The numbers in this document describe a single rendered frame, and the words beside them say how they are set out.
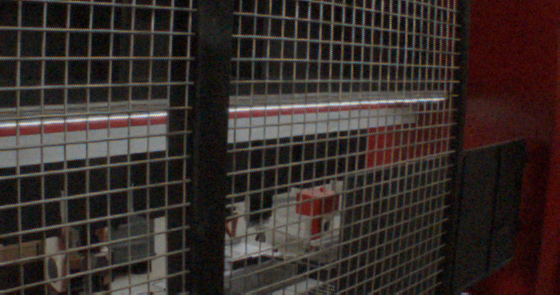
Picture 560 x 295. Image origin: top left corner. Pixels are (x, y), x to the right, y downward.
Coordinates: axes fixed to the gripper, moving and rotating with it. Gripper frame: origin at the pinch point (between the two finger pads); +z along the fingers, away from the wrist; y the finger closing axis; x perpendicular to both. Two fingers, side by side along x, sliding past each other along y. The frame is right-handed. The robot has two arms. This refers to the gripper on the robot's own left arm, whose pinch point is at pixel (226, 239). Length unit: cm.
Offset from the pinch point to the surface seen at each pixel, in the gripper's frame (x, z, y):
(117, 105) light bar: -53, -24, -69
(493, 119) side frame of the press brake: -59, -11, 87
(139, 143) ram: -30, -23, -47
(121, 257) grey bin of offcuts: 238, -28, 130
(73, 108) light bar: -53, -23, -79
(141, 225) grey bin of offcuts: 226, -45, 145
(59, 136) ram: -31, -26, -69
